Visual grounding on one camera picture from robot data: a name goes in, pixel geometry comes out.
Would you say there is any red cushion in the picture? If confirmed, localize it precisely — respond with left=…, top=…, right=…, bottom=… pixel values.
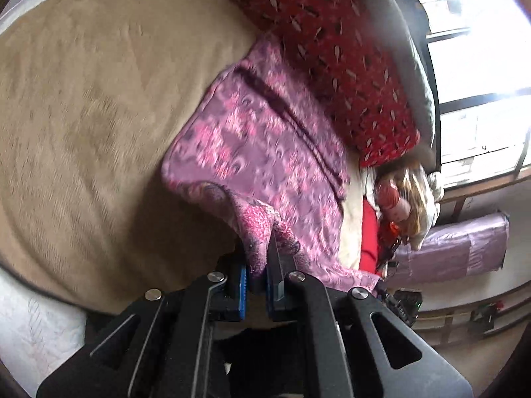
left=359, top=199, right=379, bottom=273

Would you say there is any grey pillow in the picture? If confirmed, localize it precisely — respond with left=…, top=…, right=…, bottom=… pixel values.
left=362, top=0, right=440, bottom=171

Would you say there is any red patterned pillow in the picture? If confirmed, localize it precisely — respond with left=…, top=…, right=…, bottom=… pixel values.
left=232, top=0, right=420, bottom=167

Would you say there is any beige fleece blanket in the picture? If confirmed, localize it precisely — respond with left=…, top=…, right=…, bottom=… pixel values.
left=1, top=0, right=361, bottom=314

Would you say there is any purple floral garment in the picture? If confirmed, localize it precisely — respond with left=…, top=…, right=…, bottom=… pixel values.
left=161, top=35, right=379, bottom=291

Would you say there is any window frame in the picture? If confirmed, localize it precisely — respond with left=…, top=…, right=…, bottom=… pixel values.
left=396, top=0, right=530, bottom=224

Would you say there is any purple wrapped box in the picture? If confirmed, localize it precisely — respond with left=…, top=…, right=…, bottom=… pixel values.
left=386, top=212, right=510, bottom=288

